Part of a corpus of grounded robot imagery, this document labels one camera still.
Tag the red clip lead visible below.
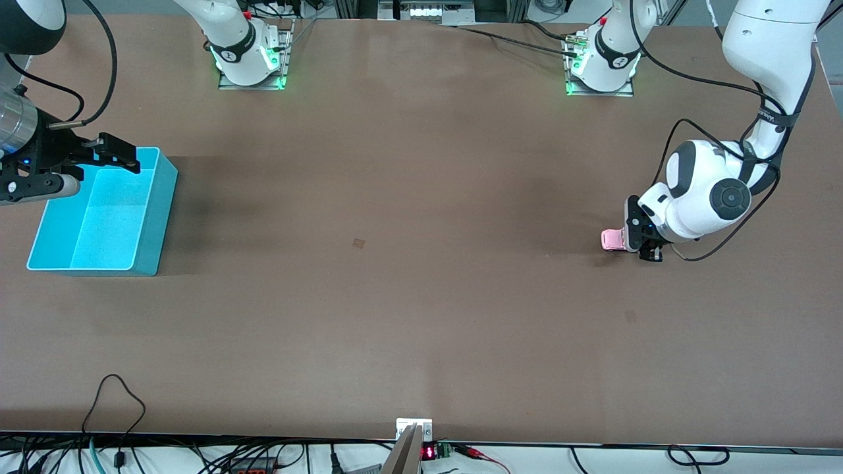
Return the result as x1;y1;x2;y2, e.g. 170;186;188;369
453;444;513;474

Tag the black looped cable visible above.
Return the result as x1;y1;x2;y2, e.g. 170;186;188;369
82;373;148;469

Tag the long black table cable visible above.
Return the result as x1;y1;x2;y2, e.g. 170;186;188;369
453;24;582;59

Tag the black coiled cable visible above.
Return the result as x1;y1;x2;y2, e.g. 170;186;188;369
666;444;731;467

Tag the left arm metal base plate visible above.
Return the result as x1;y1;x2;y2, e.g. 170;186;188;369
564;30;636;98

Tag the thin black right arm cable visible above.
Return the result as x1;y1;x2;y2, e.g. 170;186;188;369
2;53;86;121

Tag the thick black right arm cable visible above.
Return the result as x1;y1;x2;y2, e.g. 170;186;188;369
47;0;119;128

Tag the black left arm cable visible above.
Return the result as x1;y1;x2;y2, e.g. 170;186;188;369
629;0;802;263

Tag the aluminium frame structure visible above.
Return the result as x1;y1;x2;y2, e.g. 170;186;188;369
333;0;531;27

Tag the short black table cable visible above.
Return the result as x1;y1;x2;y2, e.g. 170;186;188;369
524;20;580;44

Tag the turquoise plastic bin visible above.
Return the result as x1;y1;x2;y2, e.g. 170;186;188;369
26;147;178;277

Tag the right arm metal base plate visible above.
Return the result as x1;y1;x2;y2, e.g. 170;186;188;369
218;18;295;92

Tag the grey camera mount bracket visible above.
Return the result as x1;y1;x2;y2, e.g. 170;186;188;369
380;417;434;474

